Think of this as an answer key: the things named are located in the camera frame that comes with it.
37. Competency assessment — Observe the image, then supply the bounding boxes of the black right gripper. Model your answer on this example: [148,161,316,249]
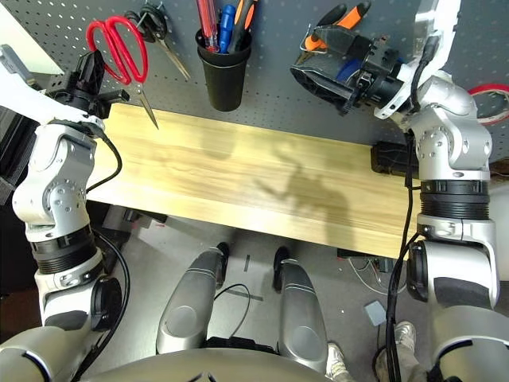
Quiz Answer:
[289,24,407,117]

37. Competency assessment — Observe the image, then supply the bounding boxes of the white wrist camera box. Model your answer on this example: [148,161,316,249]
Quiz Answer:
[373,0,463,121]
[0,43,101,125]

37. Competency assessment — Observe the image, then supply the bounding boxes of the khaki trouser leg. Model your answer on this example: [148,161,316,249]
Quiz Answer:
[375,341,431,382]

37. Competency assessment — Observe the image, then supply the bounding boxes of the silver right robot leg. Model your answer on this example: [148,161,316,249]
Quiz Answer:
[273,246,329,373]

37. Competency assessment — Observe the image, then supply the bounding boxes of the red handled screwdriver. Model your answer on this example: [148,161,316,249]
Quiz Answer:
[195,0,221,54]

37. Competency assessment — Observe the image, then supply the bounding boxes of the silver robot leg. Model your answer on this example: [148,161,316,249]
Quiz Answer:
[273,246,329,373]
[155,242,232,356]

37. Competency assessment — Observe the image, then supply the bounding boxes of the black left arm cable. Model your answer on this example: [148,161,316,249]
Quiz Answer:
[85,131,123,194]

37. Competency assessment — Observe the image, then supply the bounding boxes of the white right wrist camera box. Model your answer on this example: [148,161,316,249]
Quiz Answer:
[373,0,463,121]

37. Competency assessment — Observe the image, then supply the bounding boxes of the orange and black pliers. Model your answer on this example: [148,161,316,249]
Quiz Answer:
[295,0,372,65]

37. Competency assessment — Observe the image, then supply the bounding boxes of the blue handled screwdriver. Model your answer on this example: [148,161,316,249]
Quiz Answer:
[218,3,237,54]

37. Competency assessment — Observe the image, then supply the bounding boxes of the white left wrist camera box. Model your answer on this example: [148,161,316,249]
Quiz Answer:
[0,43,101,125]

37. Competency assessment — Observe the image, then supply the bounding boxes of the grey robot torso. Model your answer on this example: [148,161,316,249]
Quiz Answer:
[0,347,332,382]

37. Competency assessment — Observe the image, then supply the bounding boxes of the black ribbed equipment case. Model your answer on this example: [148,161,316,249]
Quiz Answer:
[0,106,41,205]

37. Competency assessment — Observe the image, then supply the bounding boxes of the red handled scissors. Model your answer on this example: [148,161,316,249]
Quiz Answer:
[85,15,161,131]

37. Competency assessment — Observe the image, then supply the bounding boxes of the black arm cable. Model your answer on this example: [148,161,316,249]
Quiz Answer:
[85,131,123,194]
[373,31,442,382]

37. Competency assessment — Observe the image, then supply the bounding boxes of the white sneaker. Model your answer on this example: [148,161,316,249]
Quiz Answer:
[393,321,417,348]
[325,342,356,382]

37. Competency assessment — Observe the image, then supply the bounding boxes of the black plastic tool case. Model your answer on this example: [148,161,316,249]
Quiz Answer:
[370,140,419,177]

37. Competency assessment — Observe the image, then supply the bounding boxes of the black plastic cup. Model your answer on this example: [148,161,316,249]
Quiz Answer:
[194,28,253,113]

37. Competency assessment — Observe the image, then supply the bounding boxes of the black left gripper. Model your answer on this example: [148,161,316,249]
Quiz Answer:
[45,50,130,119]

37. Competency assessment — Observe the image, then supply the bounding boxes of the thin black floor cable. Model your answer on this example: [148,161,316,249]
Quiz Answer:
[214,283,252,340]

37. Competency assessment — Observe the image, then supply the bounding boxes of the orange and black screwdriver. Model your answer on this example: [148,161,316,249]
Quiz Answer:
[226,0,260,53]

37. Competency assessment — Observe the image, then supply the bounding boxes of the white floor cables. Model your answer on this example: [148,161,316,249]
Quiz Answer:
[347,257,399,296]

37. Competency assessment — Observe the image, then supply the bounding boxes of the silver left robot leg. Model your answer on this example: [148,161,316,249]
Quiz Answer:
[155,242,232,356]

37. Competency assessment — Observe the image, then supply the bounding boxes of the grey foot pedal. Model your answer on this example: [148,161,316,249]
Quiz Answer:
[363,300,388,328]

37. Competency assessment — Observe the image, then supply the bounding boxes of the red tape roll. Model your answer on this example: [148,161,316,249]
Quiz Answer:
[468,83,509,127]

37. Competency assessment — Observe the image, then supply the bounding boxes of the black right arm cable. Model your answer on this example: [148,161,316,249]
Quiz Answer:
[373,31,442,382]

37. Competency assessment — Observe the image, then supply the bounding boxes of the grey perforated pegboard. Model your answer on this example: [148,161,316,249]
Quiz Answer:
[11,0,509,165]

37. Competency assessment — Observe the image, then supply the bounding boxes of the black handled scissors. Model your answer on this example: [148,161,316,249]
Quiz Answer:
[123,0,192,82]

